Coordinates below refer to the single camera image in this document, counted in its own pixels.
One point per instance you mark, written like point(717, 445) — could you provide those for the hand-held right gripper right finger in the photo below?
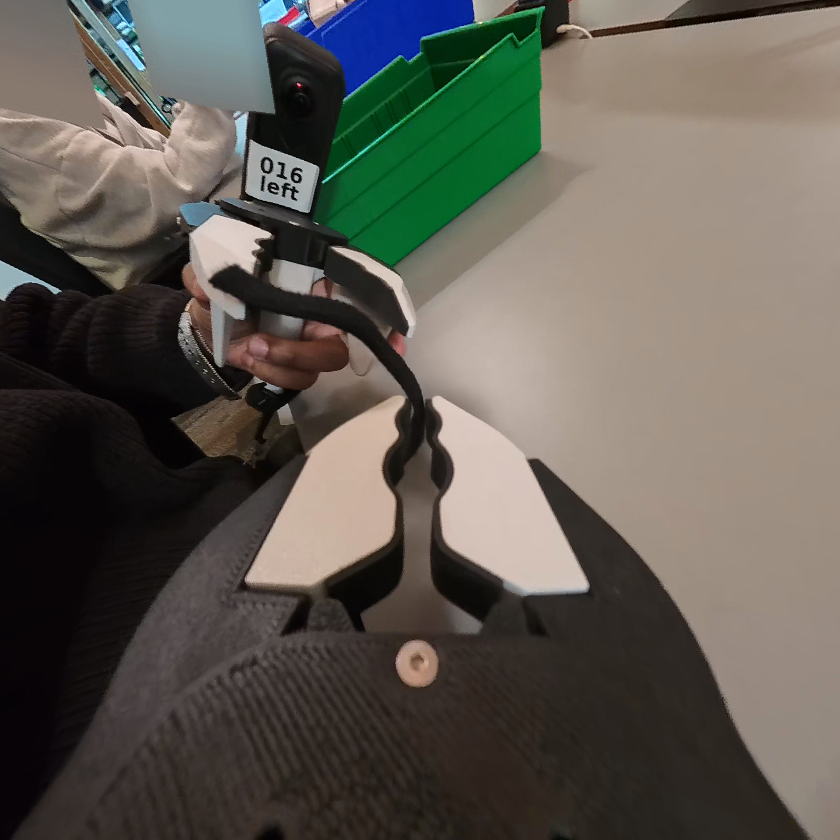
point(505, 518)

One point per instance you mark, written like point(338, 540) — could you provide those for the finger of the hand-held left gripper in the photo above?
point(380, 289)
point(223, 246)

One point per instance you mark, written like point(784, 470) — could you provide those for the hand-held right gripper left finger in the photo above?
point(328, 518)

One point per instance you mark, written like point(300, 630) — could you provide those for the black marker tie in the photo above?
point(367, 328)

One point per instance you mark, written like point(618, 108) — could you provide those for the green plastic bin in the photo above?
point(446, 164)

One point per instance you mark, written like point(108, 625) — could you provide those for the grey desk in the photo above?
point(656, 328)

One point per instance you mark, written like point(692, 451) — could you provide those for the silver wristwatch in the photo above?
point(197, 354)

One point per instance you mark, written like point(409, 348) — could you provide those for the large blue plastic bin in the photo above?
point(394, 33)

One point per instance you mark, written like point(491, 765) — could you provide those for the small black red device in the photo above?
point(554, 19)

